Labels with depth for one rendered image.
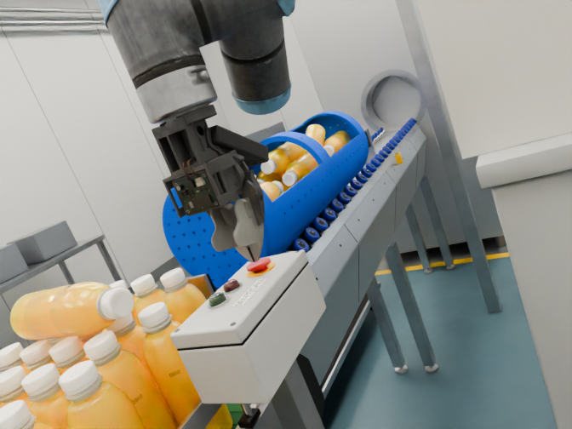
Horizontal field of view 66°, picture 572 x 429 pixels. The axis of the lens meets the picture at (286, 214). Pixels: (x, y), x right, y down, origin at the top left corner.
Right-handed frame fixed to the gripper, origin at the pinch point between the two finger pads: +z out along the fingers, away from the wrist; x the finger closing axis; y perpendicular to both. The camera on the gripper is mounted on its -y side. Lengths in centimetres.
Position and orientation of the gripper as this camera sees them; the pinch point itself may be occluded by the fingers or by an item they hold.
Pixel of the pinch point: (254, 250)
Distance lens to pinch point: 61.4
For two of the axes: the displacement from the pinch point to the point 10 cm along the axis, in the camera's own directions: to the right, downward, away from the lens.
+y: -4.0, 3.6, -8.4
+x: 8.4, -2.2, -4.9
